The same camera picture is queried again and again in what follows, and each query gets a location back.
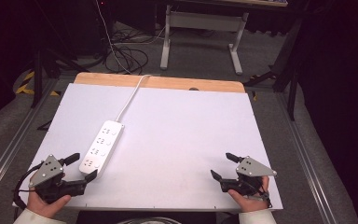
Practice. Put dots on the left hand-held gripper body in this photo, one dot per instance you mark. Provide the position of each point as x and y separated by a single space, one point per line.
46 170

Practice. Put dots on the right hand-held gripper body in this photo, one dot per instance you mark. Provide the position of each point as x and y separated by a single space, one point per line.
252 168

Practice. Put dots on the person's right hand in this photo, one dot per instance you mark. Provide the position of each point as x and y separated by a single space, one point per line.
248 202

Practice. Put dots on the person's left hand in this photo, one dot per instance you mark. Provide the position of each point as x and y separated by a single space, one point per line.
45 205

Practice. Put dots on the white power strip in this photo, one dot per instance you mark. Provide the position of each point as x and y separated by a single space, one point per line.
102 149

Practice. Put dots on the white board table cover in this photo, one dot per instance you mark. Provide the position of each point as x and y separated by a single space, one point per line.
174 140

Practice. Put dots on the black metal stand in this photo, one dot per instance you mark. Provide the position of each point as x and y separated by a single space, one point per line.
287 71
38 74

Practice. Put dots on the aluminium floor rail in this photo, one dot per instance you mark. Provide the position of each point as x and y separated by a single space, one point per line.
9 146
307 161

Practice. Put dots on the white metal table frame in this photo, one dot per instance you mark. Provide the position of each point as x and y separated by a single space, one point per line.
203 21

